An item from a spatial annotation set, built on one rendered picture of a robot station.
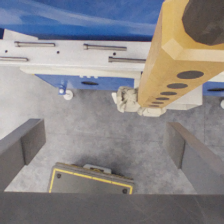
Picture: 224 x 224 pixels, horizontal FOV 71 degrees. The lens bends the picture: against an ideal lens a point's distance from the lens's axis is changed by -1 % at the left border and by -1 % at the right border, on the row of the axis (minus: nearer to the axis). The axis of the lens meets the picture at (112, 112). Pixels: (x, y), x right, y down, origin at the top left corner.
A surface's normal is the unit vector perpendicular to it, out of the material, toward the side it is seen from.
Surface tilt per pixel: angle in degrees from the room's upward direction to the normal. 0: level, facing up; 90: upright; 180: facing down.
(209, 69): 90
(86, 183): 0
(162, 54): 90
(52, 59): 0
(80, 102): 0
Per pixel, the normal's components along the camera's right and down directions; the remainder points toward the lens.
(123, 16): 0.10, -0.10
